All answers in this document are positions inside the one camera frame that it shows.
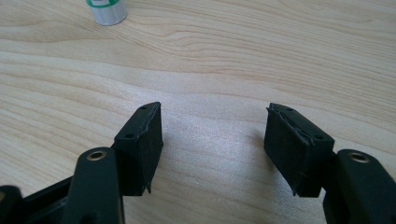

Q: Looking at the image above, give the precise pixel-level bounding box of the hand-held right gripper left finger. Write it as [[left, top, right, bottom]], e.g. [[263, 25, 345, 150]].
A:
[[62, 101, 164, 224]]

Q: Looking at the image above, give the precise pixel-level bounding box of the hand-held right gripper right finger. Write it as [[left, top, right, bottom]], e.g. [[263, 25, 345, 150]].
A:
[[263, 103, 396, 224]]

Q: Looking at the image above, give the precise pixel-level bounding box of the white bottle with green band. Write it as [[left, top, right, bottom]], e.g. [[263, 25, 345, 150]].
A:
[[85, 0, 129, 26]]

